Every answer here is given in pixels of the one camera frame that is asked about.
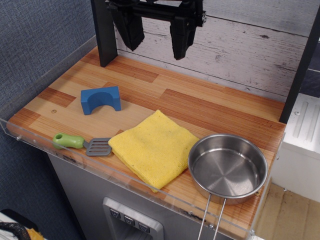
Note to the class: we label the black frame post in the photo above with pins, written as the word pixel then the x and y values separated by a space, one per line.
pixel 304 63
pixel 104 31

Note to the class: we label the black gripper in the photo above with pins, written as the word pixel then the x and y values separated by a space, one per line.
pixel 127 17

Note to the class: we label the black left frame post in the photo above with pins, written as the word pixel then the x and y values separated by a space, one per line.
pixel 104 31

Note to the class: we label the green handled grey spatula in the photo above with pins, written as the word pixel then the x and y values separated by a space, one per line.
pixel 96 147

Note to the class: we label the clear acrylic table guard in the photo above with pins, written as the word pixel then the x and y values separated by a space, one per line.
pixel 201 107

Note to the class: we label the steel pot with wire handle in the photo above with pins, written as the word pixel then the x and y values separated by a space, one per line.
pixel 227 169

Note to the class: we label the blue arch block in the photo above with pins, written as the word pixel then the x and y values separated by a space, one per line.
pixel 90 99

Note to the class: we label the grey dispenser button panel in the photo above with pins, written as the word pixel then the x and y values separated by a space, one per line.
pixel 126 223

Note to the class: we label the white plastic unit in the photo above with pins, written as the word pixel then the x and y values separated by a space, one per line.
pixel 297 164

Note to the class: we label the yellow folded cloth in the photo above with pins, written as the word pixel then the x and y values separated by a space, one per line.
pixel 156 150

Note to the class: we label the black right frame post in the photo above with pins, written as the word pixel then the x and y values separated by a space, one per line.
pixel 304 63

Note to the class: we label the yellow black object bottom left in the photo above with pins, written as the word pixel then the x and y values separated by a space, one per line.
pixel 16 231

